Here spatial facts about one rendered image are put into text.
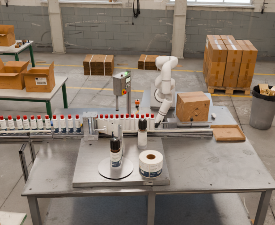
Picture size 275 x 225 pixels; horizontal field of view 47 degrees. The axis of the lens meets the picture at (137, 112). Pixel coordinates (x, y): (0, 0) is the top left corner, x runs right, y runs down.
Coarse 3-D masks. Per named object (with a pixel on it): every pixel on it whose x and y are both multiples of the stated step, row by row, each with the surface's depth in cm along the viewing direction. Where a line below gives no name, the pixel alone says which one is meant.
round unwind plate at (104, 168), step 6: (102, 162) 277; (108, 162) 277; (126, 162) 277; (102, 168) 269; (108, 168) 269; (120, 168) 270; (126, 168) 270; (132, 168) 270; (102, 174) 262; (108, 174) 263; (114, 174) 263; (120, 174) 263; (126, 174) 263
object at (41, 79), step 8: (32, 72) 449; (40, 72) 449; (48, 72) 449; (24, 80) 431; (32, 80) 427; (40, 80) 427; (48, 80) 426; (32, 88) 432; (40, 88) 432; (48, 88) 432
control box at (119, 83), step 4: (124, 72) 311; (116, 76) 301; (124, 76) 302; (116, 80) 300; (120, 80) 298; (124, 80) 302; (116, 84) 302; (120, 84) 300; (124, 84) 304; (116, 88) 304; (120, 88) 302; (124, 88) 306; (128, 88) 312; (116, 92) 306; (120, 92) 304
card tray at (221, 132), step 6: (210, 126) 342; (216, 126) 342; (222, 126) 343; (228, 126) 343; (234, 126) 344; (216, 132) 334; (222, 132) 334; (228, 132) 335; (234, 132) 335; (240, 132) 334; (216, 138) 324; (222, 138) 319; (228, 138) 320; (234, 138) 320; (240, 138) 320
